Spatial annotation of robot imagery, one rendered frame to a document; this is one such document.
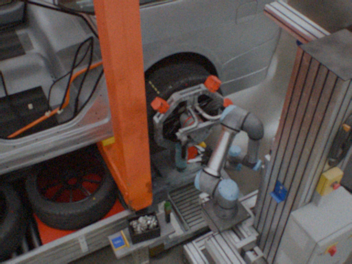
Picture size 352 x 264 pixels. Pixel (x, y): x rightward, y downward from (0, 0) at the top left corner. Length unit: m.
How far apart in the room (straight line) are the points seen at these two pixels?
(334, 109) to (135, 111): 1.05
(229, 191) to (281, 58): 3.05
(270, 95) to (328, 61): 2.99
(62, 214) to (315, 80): 1.99
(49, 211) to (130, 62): 1.41
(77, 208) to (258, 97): 2.40
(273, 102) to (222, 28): 1.76
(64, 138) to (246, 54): 1.47
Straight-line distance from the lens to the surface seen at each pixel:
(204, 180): 2.45
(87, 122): 2.96
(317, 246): 2.12
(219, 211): 2.53
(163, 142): 3.03
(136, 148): 2.47
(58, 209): 3.07
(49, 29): 3.82
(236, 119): 2.38
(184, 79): 2.87
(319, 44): 1.78
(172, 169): 3.54
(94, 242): 3.21
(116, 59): 2.02
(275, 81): 4.85
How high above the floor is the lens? 2.97
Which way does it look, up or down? 46 degrees down
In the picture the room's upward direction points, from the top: straight up
